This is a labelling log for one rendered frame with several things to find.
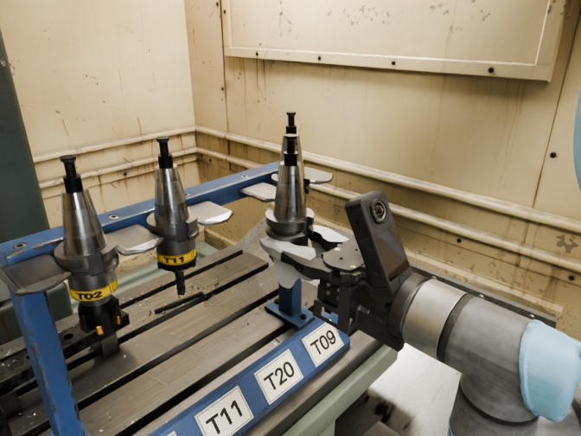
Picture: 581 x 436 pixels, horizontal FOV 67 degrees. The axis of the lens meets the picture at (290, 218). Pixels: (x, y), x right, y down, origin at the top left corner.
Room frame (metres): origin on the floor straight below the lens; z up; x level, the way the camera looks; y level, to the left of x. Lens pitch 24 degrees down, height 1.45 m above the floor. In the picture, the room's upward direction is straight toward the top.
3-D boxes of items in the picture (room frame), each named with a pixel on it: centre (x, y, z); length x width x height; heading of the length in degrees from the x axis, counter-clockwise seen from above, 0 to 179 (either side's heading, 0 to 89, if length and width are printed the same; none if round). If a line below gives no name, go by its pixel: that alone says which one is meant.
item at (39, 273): (0.39, 0.26, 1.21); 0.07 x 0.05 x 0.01; 47
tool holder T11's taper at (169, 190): (0.51, 0.15, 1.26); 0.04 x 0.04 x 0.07
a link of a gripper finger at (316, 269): (0.45, -0.03, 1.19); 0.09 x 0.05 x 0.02; 60
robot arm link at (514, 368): (0.32, -0.21, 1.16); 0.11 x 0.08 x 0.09; 47
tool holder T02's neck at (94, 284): (0.43, 0.23, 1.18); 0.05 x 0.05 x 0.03
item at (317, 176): (0.71, -0.04, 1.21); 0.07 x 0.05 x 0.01; 47
